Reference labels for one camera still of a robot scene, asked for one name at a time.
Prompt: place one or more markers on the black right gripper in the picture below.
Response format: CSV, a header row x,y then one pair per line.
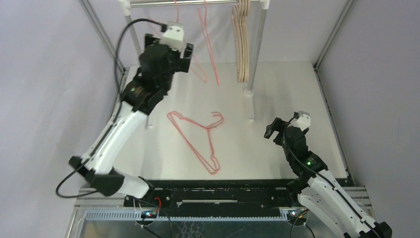
x,y
280,130

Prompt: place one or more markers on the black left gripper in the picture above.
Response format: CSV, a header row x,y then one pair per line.
x,y
184,61

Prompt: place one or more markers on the pink wire hanger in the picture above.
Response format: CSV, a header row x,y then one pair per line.
x,y
203,77
198,138
204,27

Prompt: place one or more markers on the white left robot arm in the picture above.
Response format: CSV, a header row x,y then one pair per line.
x,y
137,102

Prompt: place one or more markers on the circuit board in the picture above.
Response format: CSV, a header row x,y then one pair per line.
x,y
296,215
149,215

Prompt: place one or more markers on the left circuit board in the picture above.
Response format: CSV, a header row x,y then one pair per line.
x,y
149,215

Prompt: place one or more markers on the aluminium frame post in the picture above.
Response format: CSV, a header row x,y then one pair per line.
x,y
105,39
349,4

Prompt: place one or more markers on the right aluminium frame post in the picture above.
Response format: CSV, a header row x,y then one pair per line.
x,y
349,4

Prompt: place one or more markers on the left aluminium frame post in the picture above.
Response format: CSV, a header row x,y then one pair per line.
x,y
105,39

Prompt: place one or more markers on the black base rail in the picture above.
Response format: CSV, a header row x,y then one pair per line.
x,y
244,198

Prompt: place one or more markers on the right circuit board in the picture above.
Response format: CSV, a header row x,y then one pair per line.
x,y
296,215

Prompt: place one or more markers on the beige plastic hanger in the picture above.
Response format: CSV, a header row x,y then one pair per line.
x,y
244,12
235,25
239,14

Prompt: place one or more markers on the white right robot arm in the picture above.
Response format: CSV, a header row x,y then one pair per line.
x,y
315,186

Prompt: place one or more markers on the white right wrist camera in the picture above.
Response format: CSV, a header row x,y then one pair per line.
x,y
302,120

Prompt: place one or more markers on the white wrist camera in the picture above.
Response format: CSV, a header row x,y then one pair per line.
x,y
302,120
174,36

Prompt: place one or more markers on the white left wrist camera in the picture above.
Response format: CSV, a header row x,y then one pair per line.
x,y
174,36

